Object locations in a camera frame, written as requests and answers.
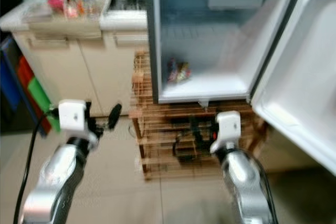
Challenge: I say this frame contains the orange cutting board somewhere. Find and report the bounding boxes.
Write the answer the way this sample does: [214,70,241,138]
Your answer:
[16,55,49,125]

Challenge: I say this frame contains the wooden slatted rack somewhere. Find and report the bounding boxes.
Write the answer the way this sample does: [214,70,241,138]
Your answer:
[128,50,269,180]

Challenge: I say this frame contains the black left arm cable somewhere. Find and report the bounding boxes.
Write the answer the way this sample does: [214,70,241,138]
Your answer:
[13,107,60,224]

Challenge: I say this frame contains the orange drink bottle green cap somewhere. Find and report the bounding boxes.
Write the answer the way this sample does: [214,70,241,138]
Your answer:
[65,0,85,18]

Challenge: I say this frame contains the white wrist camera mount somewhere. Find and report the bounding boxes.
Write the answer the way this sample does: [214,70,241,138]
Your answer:
[209,111,243,154]
[58,99,98,144]

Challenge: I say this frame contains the tall black refrigerator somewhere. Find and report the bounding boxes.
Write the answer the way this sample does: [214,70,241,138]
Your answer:
[0,0,15,51]

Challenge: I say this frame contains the pink box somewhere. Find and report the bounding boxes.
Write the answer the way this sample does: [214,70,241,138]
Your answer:
[49,0,72,13]

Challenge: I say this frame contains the pile of colourful snack packs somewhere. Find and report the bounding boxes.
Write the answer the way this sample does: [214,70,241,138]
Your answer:
[26,1,54,21]

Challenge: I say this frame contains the white mini fridge door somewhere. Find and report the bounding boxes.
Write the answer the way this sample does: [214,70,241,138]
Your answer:
[250,0,336,176]

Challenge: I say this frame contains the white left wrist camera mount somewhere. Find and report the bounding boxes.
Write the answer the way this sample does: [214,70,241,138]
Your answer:
[58,99,98,144]

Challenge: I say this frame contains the silver mini fridge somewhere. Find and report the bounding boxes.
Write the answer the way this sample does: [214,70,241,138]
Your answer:
[144,0,308,104]

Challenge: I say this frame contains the silver bar cabinet handle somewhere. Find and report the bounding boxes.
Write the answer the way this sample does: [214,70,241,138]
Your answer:
[34,35,70,45]
[114,34,148,44]

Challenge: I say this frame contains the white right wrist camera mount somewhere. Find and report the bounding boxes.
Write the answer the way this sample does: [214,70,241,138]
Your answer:
[209,111,243,154]

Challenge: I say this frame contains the green cutting board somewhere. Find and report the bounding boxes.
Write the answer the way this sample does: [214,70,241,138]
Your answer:
[27,77,61,133]

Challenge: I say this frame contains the beige two-door kitchen cabinet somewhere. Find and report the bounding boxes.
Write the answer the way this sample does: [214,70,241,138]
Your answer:
[0,0,151,115]

